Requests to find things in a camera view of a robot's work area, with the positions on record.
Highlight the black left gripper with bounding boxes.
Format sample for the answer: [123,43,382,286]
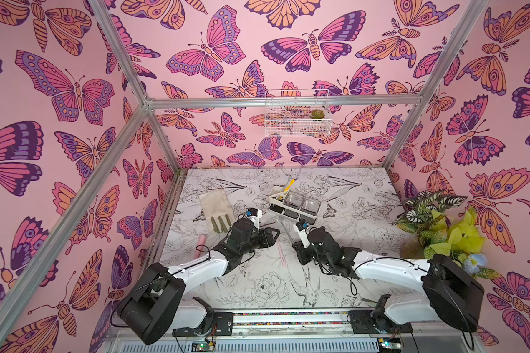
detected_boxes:
[238,228,281,257]

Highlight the yellow toothbrush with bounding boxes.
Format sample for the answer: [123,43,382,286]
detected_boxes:
[281,179,295,198]

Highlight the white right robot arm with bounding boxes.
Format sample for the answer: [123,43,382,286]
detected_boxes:
[292,222,484,333]

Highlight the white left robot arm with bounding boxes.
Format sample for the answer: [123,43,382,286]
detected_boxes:
[114,218,281,345]

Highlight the cream toothbrush holder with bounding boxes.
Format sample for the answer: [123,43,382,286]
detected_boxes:
[268,185,322,224]

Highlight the beige green-fingered glove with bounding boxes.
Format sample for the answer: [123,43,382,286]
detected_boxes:
[199,188,236,234]

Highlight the pink cylinder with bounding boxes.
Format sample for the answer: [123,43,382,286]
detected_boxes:
[193,235,207,259]

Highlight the artificial leafy potted plant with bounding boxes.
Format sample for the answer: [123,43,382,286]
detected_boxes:
[395,191,501,280]

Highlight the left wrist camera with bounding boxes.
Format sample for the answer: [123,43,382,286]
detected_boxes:
[245,207,263,229]

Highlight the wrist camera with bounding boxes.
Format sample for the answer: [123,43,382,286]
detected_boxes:
[245,207,263,229]
[294,219,310,249]

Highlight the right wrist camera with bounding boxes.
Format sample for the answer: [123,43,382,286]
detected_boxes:
[294,219,310,249]

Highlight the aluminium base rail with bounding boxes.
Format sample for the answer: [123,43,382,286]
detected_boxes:
[101,308,487,352]

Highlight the white wire basket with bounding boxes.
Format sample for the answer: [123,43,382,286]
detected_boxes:
[263,96,333,139]

